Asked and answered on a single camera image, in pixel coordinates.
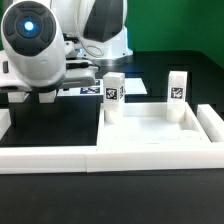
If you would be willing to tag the white square table top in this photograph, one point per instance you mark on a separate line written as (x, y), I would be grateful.
(149, 123)

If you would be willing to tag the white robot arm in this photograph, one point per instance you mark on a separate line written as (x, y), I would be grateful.
(54, 44)

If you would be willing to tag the white marker sheet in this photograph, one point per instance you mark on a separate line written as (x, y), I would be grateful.
(133, 86)

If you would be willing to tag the white U-shaped obstacle wall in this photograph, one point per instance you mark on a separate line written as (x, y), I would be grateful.
(162, 156)

